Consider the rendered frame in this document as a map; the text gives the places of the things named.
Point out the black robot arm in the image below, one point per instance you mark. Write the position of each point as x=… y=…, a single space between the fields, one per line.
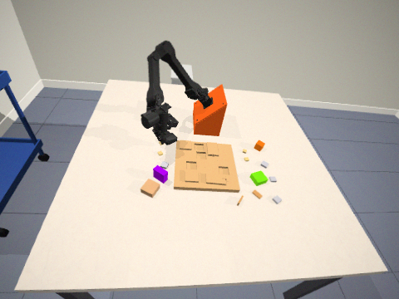
x=155 y=111

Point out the purple block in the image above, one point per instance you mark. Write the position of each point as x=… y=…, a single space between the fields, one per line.
x=160 y=174

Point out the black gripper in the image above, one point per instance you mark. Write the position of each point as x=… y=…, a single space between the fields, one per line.
x=162 y=134

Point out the lime green cube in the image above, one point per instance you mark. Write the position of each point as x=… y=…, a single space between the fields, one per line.
x=259 y=178

